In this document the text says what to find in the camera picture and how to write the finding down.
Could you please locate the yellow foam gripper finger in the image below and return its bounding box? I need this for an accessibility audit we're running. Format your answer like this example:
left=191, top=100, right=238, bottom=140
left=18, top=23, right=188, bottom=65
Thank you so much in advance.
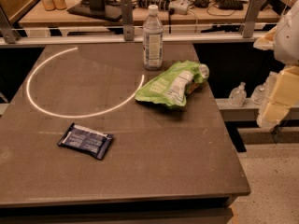
left=253, top=27, right=277, bottom=50
left=257, top=65, right=299, bottom=128

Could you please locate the clear sanitizer bottle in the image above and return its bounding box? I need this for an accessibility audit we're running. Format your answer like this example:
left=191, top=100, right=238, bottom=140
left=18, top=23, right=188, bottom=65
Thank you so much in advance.
left=250, top=84, right=265, bottom=105
left=228, top=82, right=247, bottom=107

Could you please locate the black box device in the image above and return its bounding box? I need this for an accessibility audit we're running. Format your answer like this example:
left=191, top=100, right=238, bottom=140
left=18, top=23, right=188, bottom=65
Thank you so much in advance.
left=219, top=0, right=243, bottom=10

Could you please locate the metal guard rail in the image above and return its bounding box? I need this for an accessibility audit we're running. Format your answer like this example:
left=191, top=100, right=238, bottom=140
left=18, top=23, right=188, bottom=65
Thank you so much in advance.
left=1, top=4, right=278, bottom=46

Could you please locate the grey metal shelf ledge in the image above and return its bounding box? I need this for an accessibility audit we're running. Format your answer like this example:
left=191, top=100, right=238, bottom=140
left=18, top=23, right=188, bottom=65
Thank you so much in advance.
left=216, top=98, right=299, bottom=121

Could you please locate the black monitor stand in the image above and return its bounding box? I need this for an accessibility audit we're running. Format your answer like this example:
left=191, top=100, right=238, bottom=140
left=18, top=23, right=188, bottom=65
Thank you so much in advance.
left=67, top=0, right=121, bottom=21

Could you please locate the wooden desk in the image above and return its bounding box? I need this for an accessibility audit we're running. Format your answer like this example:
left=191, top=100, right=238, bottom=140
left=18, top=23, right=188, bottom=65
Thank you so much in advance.
left=18, top=0, right=281, bottom=28

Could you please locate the left clear sanitizer bottle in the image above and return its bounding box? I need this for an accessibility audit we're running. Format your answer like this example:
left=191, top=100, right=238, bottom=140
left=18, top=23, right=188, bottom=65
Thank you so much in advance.
left=228, top=82, right=247, bottom=107

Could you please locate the dark blue rxbar wrapper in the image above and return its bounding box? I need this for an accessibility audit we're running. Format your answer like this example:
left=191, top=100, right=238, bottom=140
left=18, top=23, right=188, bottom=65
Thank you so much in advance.
left=57, top=123, right=114, bottom=160

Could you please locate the clear plastic water bottle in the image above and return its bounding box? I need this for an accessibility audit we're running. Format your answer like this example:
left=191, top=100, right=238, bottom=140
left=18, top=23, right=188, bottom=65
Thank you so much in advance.
left=143, top=5, right=164, bottom=70

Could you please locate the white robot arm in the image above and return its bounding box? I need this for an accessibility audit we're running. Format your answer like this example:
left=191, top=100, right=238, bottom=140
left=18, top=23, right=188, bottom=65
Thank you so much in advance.
left=253, top=9, right=299, bottom=128

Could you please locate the green chip bag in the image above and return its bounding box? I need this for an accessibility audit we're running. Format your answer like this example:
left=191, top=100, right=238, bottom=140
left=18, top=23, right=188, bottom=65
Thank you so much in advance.
left=135, top=61, right=209, bottom=109

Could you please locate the right clear sanitizer bottle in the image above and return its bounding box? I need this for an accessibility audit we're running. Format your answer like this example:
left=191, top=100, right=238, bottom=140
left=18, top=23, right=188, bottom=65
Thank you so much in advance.
left=250, top=84, right=265, bottom=105

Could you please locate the white power strip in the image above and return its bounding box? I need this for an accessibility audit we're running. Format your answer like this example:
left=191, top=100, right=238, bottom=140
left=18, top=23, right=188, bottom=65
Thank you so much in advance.
left=169, top=0, right=192, bottom=15

